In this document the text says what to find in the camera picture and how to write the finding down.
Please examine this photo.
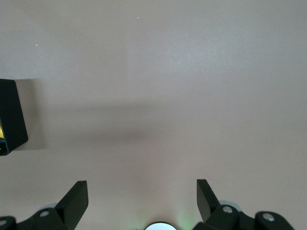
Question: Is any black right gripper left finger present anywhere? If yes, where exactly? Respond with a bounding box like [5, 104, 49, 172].
[0, 181, 89, 230]

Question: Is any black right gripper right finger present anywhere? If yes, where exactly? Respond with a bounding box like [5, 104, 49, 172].
[193, 179, 297, 230]

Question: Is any black rectangular box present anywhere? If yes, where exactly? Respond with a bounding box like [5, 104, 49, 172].
[0, 79, 29, 157]

